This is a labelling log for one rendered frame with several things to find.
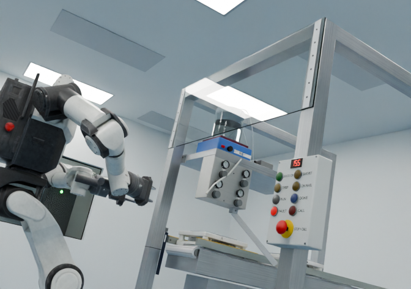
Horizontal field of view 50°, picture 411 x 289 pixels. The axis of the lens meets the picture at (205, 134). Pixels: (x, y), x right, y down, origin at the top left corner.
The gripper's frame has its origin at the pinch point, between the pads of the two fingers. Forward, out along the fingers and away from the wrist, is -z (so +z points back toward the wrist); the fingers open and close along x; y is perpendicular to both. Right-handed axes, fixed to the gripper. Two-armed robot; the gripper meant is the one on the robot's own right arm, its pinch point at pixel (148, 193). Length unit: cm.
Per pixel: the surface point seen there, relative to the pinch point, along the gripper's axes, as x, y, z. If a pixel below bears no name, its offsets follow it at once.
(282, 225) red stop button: 11, 70, 33
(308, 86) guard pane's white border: -38, 68, 23
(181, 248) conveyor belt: 18.2, 6.8, -25.4
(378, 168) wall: -146, 45, -413
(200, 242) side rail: 14.5, 18.2, -20.4
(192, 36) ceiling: -192, -109, -165
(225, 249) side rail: 14.9, 25.4, -31.9
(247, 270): 21, 33, -44
